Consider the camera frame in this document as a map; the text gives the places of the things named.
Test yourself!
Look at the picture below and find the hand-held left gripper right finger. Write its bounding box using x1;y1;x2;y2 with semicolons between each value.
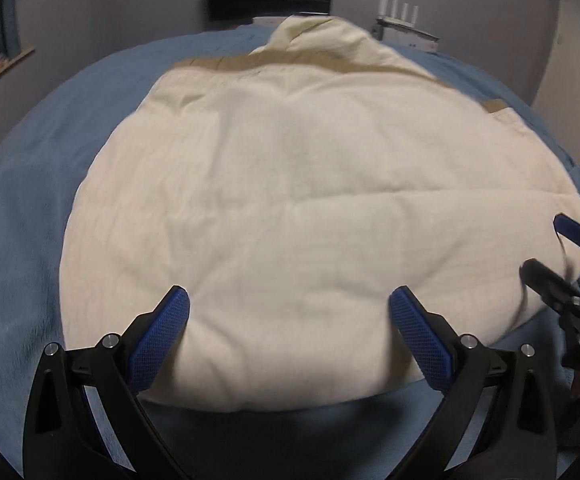
389;286;556;480

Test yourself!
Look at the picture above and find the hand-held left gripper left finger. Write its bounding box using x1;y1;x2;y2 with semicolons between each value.
22;286;195;480

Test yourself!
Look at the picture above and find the cream hoodie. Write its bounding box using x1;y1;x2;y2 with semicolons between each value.
60;15;580;412

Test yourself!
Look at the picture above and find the blue blanket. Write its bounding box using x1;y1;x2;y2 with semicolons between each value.
0;24;580;480

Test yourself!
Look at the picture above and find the white router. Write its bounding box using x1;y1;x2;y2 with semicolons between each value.
374;0;441;54

